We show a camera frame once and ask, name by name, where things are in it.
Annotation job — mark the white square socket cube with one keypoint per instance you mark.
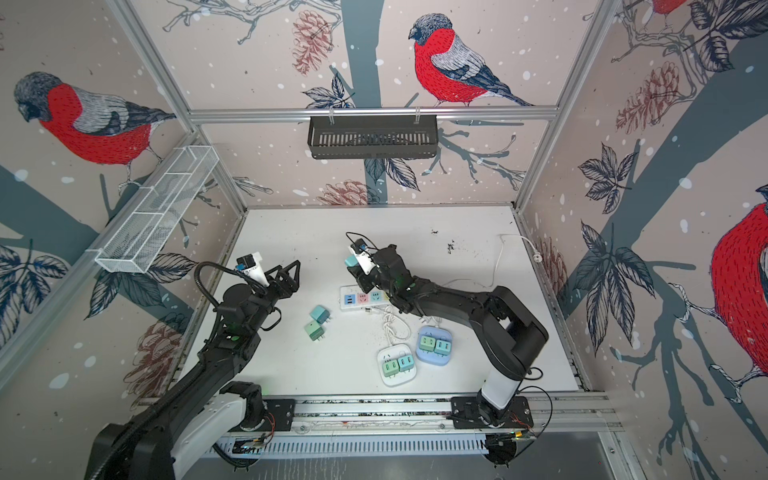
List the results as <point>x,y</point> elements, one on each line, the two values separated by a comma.
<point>394,352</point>

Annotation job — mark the green plug adapter low cluster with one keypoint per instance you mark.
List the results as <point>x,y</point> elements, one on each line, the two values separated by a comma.
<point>314,330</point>

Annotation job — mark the black wire basket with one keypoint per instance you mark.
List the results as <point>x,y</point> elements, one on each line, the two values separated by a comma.
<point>373,137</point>

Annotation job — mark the white multicolour power strip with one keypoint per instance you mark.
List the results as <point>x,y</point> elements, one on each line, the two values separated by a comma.
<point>351,297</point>

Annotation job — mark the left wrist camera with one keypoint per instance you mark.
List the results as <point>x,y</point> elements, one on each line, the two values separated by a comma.
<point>250,269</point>

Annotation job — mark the blue square socket cube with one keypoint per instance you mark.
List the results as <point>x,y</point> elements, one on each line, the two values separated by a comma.
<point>431,357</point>

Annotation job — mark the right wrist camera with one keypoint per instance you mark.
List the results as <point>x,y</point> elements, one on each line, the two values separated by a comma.
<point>360,250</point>

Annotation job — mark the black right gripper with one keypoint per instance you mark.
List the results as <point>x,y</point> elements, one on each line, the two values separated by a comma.
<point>367,282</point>

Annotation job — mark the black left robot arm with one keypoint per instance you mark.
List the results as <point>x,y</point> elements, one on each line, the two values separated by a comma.
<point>169,437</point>

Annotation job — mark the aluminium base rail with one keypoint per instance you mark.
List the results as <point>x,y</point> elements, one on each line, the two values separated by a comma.
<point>531,411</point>

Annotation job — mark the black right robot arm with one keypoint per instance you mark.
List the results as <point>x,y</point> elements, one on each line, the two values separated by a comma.
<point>510,335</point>

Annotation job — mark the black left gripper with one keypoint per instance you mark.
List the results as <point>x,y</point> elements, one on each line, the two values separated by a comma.
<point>290,287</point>

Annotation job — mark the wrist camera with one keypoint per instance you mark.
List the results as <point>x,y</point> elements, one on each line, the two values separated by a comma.
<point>250,269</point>
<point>360,250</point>

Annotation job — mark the teal plug adapter cluster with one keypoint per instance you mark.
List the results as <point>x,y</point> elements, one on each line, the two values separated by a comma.
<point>320,314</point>
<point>406,363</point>

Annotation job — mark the white mesh wall shelf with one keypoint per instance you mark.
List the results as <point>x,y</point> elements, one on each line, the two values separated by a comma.
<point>141,237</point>

